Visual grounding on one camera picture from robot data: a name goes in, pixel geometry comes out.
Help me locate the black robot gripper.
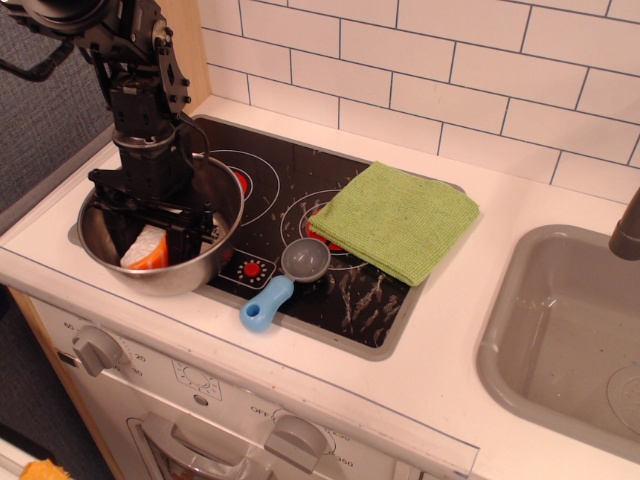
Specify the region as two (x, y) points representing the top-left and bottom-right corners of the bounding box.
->
(89, 132), (216, 264)

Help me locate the orange and white toy fish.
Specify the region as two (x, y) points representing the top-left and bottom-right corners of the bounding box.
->
(120, 225), (169, 270)

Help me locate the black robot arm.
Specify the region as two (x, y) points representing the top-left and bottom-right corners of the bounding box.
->
(1, 1), (215, 265)

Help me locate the green cloth towel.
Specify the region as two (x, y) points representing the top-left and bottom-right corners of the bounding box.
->
(309, 162), (480, 286)

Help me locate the stainless steel bowl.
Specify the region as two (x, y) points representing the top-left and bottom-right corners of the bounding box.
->
(77, 157), (244, 296)

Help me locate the grey timer knob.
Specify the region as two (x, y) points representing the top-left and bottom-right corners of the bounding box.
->
(72, 326), (123, 377)

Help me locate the black toy stovetop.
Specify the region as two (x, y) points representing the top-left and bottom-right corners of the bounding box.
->
(192, 117), (420, 360)

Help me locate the grey oven knob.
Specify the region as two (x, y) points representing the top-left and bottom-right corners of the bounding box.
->
(264, 415), (328, 474)

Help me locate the orange fuzzy object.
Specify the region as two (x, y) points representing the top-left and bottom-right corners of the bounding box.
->
(19, 459), (71, 480)

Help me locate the grey plastic sink basin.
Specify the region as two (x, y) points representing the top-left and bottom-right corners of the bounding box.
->
(477, 225), (639, 462)

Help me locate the grey faucet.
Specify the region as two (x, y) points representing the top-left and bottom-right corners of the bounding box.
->
(609, 189), (640, 261)

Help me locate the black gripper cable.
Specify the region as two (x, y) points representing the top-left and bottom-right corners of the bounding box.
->
(174, 112), (211, 174)

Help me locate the grey scoop with blue handle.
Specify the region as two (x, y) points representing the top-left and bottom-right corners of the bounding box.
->
(239, 238), (331, 333)

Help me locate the grey oven door handle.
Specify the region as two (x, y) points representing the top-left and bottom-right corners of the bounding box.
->
(139, 412), (249, 478)

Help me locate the light wooden side post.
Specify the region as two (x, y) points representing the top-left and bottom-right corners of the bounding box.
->
(158, 0), (211, 115)

